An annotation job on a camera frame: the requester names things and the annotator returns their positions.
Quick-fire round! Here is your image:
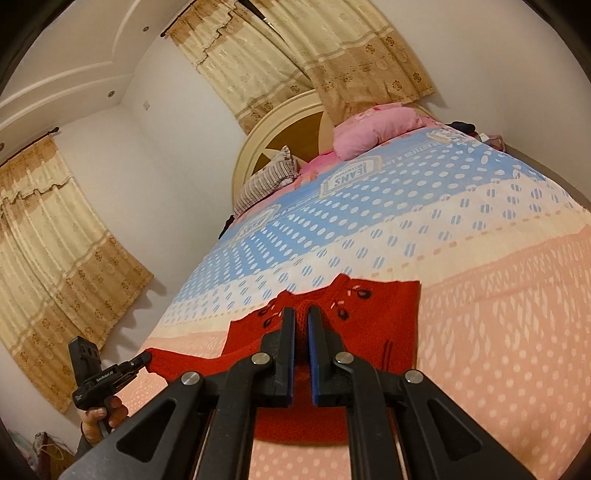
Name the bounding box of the striped pillow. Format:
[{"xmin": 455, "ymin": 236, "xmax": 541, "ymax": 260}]
[{"xmin": 233, "ymin": 146, "xmax": 300, "ymax": 217}]

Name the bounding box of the reddish brown furniture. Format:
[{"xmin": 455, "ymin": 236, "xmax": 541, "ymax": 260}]
[{"xmin": 28, "ymin": 431, "xmax": 75, "ymax": 476}]

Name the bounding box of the beige floral curtain panel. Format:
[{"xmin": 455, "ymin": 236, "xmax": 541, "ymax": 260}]
[
  {"xmin": 166, "ymin": 0, "xmax": 315, "ymax": 136},
  {"xmin": 249, "ymin": 0, "xmax": 435, "ymax": 127}
]

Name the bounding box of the beige floral side curtain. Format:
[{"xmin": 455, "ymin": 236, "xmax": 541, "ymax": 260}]
[{"xmin": 0, "ymin": 134, "xmax": 154, "ymax": 414}]

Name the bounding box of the person's left hand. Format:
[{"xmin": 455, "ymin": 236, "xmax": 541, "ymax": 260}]
[{"xmin": 80, "ymin": 396, "xmax": 129, "ymax": 447}]

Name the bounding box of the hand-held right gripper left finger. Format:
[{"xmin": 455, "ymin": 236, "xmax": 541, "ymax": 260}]
[{"xmin": 60, "ymin": 307, "xmax": 296, "ymax": 480}]

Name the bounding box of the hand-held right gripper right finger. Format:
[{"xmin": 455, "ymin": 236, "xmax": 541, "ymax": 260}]
[{"xmin": 307, "ymin": 305, "xmax": 536, "ymax": 480}]

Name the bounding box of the pink pillow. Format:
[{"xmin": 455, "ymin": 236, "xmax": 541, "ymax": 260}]
[{"xmin": 332, "ymin": 104, "xmax": 437, "ymax": 161}]

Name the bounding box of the polka dot bed sheet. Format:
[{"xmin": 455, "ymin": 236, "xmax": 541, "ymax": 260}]
[{"xmin": 117, "ymin": 124, "xmax": 591, "ymax": 480}]

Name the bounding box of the red knitted sweater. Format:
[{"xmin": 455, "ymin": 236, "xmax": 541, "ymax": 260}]
[{"xmin": 147, "ymin": 273, "xmax": 422, "ymax": 445}]

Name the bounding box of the cream wooden headboard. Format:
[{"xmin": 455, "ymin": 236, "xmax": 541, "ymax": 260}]
[{"xmin": 231, "ymin": 89, "xmax": 342, "ymax": 204}]

